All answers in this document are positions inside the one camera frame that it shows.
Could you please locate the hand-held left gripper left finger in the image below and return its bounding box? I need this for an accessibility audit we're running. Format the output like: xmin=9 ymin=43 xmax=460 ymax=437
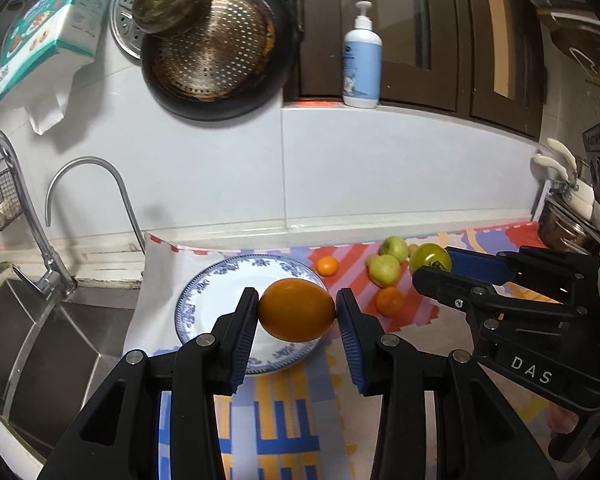
xmin=37 ymin=287 xmax=259 ymax=480

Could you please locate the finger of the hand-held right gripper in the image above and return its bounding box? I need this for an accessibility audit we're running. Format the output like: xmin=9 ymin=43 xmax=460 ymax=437
xmin=412 ymin=267 xmax=581 ymax=333
xmin=447 ymin=246 xmax=600 ymax=306

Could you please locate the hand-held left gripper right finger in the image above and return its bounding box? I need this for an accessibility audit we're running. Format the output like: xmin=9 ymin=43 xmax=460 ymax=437
xmin=335 ymin=287 xmax=563 ymax=480

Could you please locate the green persimmon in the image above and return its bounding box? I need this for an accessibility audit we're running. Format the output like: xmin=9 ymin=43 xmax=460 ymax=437
xmin=410 ymin=242 xmax=452 ymax=276

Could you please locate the blue and white plate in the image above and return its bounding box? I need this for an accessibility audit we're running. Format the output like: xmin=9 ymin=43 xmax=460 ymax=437
xmin=175 ymin=255 xmax=331 ymax=376

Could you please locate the large orange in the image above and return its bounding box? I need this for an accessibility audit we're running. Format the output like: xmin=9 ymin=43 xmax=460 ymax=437
xmin=258 ymin=279 xmax=337 ymax=342

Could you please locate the green apple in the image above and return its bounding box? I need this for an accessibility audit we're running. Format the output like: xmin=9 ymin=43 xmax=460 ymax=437
xmin=378 ymin=236 xmax=410 ymax=261
xmin=367 ymin=255 xmax=401 ymax=285

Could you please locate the person's right hand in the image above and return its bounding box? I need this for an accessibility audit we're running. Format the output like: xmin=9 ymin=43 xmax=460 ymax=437
xmin=549 ymin=404 xmax=581 ymax=436

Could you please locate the colourful patterned mat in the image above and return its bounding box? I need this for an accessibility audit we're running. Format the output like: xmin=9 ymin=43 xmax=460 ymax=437
xmin=145 ymin=220 xmax=551 ymax=480

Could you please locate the stainless steel pot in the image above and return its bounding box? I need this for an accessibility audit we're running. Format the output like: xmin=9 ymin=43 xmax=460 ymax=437
xmin=537 ymin=196 xmax=600 ymax=256

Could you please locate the white cloth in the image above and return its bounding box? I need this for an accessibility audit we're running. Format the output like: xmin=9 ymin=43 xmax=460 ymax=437
xmin=122 ymin=232 xmax=331 ymax=361

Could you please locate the gooseneck steel faucet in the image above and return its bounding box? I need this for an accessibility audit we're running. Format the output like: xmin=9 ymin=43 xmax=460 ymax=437
xmin=46 ymin=156 xmax=146 ymax=256

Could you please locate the stainless steel sink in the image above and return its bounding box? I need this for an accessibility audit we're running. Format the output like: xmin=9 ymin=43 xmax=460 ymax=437
xmin=0 ymin=275 xmax=141 ymax=461

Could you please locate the white pump bottle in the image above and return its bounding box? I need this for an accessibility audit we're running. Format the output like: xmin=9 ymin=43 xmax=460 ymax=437
xmin=342 ymin=1 xmax=383 ymax=108

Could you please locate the chrome kitchen faucet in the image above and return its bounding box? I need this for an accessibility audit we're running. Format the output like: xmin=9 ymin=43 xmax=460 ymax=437
xmin=0 ymin=126 xmax=78 ymax=296

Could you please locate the brown patterned item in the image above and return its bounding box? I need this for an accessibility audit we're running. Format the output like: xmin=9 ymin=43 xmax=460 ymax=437
xmin=550 ymin=25 xmax=600 ymax=93

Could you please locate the black frying pan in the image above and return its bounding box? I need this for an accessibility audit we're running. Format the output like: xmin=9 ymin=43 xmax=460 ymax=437
xmin=140 ymin=0 xmax=303 ymax=122

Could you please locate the bronze perforated round tray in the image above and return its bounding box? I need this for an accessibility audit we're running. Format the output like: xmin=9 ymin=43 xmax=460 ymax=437
xmin=155 ymin=0 xmax=276 ymax=98

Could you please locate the paper towel pack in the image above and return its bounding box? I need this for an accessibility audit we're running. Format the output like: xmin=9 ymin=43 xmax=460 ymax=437
xmin=0 ymin=0 xmax=118 ymax=136

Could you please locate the cream pan handle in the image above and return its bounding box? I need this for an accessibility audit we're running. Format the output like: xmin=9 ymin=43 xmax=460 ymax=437
xmin=545 ymin=137 xmax=577 ymax=173

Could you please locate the black wire basket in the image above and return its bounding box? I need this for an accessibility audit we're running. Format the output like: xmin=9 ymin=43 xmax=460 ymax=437
xmin=0 ymin=162 xmax=23 ymax=233

